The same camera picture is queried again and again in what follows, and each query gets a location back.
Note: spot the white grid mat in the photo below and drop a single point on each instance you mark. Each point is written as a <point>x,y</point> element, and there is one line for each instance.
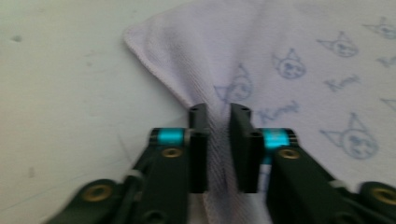
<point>62,93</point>

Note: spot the lilac printed cloth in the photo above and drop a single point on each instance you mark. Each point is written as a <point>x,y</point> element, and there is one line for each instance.
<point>280,31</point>

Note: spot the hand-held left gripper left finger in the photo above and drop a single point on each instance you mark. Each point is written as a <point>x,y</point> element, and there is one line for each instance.
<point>198,155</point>

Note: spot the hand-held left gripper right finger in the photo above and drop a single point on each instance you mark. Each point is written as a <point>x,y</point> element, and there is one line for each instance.
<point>247,155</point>

